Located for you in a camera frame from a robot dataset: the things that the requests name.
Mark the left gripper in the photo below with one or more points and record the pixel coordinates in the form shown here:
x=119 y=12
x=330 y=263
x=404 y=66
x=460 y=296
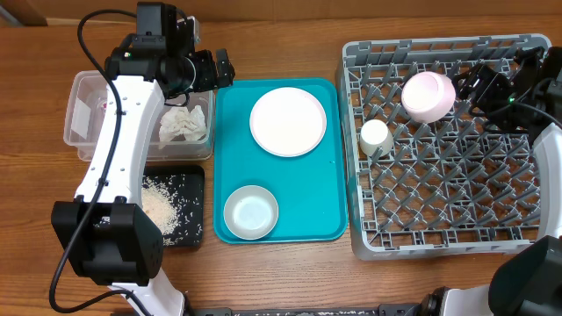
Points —
x=209 y=78

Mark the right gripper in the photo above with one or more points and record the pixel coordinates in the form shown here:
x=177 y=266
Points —
x=498 y=83

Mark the white tissue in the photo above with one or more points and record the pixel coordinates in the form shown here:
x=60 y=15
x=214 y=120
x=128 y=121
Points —
x=180 y=121

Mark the large pink plate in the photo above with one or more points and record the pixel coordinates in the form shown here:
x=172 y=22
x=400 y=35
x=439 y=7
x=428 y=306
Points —
x=288 y=122

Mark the white cup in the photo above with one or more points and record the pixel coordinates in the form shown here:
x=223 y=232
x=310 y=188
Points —
x=375 y=134

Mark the rice and food scraps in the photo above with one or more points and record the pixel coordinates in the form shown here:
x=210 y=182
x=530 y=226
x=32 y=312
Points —
x=160 y=206

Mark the grey bowl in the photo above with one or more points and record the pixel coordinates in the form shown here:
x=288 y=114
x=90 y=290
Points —
x=251 y=212

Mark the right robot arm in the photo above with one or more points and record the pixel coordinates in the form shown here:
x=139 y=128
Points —
x=530 y=102

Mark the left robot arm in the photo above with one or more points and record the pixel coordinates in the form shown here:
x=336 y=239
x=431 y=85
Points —
x=105 y=234

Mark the grey dishwasher rack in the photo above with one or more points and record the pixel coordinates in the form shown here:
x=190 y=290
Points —
x=447 y=187

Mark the black plastic tray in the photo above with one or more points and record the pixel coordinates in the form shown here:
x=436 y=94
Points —
x=189 y=188

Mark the clear plastic bin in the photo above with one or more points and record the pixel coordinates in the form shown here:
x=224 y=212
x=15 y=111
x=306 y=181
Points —
x=85 y=116

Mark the teal serving tray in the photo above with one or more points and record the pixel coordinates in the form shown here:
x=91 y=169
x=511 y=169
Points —
x=310 y=189

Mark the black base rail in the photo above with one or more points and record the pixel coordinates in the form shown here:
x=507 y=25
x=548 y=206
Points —
x=381 y=310

